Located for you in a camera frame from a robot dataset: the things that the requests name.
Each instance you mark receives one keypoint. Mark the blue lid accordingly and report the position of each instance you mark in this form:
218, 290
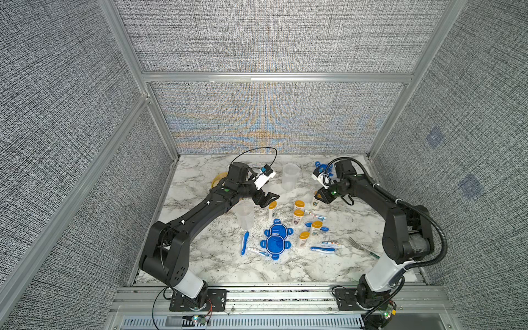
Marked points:
323, 168
275, 246
278, 229

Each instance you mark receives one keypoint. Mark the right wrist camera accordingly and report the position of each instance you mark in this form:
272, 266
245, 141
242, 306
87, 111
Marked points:
323, 178

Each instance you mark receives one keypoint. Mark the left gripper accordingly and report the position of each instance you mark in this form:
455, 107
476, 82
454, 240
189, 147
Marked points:
266, 199

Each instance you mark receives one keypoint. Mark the toothpaste tube right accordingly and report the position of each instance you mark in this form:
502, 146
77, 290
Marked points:
331, 244

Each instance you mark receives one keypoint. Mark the clear container middle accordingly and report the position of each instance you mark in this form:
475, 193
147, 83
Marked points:
264, 190

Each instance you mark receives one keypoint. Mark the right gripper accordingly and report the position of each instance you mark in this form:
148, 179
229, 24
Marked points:
325, 197

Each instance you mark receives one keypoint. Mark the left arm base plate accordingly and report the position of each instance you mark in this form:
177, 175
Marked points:
206, 301

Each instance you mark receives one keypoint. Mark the toothpaste tube front left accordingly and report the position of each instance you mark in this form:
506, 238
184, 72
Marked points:
258, 252

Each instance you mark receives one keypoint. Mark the clear container front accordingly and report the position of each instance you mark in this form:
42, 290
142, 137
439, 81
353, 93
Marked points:
244, 212

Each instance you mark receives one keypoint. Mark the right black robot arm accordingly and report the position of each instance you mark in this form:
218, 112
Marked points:
411, 237

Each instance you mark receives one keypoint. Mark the clear container back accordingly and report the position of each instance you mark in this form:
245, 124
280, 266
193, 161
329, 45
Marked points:
291, 173

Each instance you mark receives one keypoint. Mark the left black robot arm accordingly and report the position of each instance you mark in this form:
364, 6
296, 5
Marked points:
166, 252

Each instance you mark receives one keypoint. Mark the orange cap bottle front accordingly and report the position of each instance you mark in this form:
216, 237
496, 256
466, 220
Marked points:
302, 239

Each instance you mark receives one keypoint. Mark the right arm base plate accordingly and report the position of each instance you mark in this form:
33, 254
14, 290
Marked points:
348, 300

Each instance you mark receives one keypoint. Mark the clear container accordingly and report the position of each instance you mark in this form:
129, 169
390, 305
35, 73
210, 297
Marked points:
244, 212
264, 190
291, 173

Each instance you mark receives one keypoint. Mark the blue lid lower centre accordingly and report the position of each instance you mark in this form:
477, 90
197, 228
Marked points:
275, 246

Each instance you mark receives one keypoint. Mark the yellow bamboo steamer basket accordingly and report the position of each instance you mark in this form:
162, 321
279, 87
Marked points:
218, 181

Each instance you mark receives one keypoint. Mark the orange cap bottle small back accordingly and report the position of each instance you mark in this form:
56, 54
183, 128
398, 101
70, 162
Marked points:
299, 205

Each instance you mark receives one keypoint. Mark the blue lid upper centre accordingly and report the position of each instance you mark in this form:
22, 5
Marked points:
278, 229

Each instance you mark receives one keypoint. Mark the green handled fork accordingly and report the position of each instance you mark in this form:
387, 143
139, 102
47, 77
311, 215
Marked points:
360, 247

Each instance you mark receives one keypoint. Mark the blue lid back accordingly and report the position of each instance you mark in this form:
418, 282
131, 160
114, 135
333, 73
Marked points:
323, 168

